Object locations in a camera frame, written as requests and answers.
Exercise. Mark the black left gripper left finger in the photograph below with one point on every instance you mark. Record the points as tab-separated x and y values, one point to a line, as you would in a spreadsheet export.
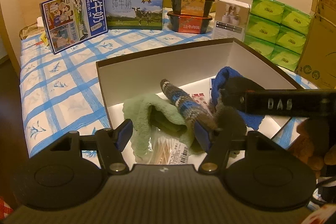
110	144

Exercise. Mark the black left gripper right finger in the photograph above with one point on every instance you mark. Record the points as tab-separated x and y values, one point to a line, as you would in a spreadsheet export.
219	144

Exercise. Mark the green fuzzy cloth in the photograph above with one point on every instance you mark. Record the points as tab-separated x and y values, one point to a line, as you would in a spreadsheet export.
153	116

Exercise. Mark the cotton swabs plastic bag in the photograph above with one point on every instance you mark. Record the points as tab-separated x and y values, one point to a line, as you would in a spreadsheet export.
165	150

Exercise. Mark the striped brown blue knit sock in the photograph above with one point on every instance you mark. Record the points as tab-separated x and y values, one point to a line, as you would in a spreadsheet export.
191	110

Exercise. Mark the blue terry towel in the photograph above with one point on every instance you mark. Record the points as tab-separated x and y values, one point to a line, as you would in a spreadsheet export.
228	85

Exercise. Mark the grey fuzzy sock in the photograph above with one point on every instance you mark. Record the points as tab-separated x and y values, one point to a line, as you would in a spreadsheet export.
239	121

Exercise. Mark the blue white sachet packet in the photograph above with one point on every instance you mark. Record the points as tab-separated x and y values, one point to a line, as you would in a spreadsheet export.
201	99

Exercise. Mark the person right hand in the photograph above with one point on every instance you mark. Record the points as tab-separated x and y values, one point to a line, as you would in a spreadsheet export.
312	145

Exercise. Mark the large cardboard box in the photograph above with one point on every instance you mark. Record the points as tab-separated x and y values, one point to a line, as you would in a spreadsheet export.
317	61

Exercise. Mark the dark brown storage box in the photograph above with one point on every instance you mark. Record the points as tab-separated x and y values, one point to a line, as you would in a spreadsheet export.
188	66

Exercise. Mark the blue white checked tablecloth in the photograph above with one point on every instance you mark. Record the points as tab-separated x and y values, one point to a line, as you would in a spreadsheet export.
61	92

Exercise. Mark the green tissue packs bundle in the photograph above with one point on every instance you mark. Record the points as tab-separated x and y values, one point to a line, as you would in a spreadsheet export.
277	31

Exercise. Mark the white small appliance box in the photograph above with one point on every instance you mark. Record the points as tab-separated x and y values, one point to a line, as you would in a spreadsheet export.
231	19

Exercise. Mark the red white checked cloth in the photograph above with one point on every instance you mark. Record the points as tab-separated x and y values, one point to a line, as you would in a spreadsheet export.
5	209

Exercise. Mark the red instant noodle bowl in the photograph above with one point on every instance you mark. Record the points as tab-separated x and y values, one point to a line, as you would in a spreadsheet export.
189	24

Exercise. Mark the blue milk carton box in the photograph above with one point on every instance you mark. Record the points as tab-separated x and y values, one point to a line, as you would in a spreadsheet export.
71	22

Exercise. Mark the cow picture milk box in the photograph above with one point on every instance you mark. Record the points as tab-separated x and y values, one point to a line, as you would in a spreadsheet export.
134	14

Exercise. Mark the orange instant noodle bowl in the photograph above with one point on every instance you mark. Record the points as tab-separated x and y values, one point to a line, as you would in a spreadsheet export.
200	8

